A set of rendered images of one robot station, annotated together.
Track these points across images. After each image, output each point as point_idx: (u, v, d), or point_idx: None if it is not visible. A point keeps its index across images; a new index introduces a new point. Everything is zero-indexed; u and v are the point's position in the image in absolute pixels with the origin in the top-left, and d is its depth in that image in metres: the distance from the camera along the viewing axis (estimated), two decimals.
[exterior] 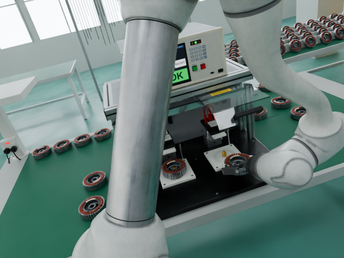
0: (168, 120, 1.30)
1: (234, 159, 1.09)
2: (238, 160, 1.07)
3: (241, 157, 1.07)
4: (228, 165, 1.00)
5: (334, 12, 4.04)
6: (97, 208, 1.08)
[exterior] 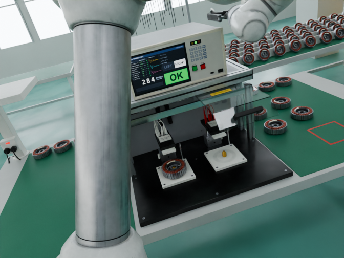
0: (168, 120, 1.30)
1: (272, 124, 1.40)
2: (275, 124, 1.38)
3: (278, 122, 1.38)
4: (213, 11, 1.12)
5: (334, 12, 4.04)
6: None
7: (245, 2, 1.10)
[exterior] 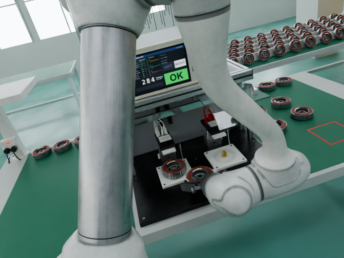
0: (168, 120, 1.30)
1: None
2: None
3: (278, 122, 1.38)
4: (187, 180, 0.98)
5: (334, 12, 4.04)
6: None
7: (217, 172, 0.99)
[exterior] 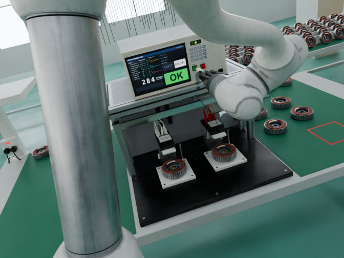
0: (168, 120, 1.30)
1: (272, 124, 1.40)
2: (275, 124, 1.38)
3: (278, 122, 1.38)
4: (201, 71, 1.03)
5: (334, 12, 4.04)
6: (231, 152, 1.17)
7: (206, 72, 1.02)
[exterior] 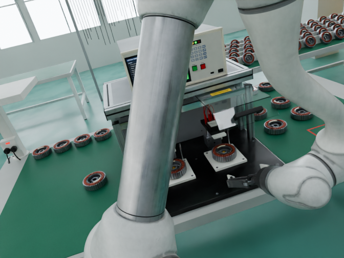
0: None
1: (272, 124, 1.40)
2: (275, 124, 1.38)
3: (278, 122, 1.38)
4: (233, 177, 0.93)
5: (334, 12, 4.04)
6: (231, 152, 1.17)
7: (269, 166, 0.94)
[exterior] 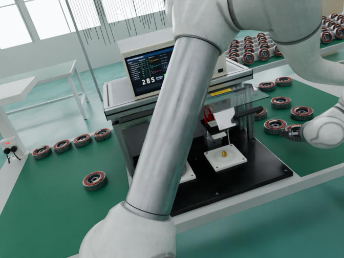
0: None
1: (272, 124, 1.40)
2: (275, 124, 1.38)
3: (278, 122, 1.38)
4: (286, 130, 1.15)
5: (334, 12, 4.04)
6: None
7: None
